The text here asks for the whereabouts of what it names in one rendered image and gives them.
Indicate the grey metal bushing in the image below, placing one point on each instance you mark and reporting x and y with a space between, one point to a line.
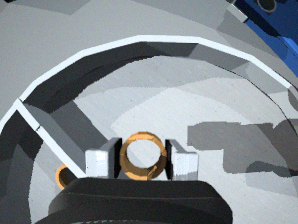
270 5

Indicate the bronze bushing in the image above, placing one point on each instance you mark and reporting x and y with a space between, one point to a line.
138 173
61 177

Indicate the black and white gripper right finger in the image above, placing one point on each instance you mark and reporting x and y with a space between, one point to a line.
185 163

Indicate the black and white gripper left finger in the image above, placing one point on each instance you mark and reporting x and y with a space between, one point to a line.
105 161

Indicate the blue square crate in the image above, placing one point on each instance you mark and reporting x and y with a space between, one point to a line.
271 28

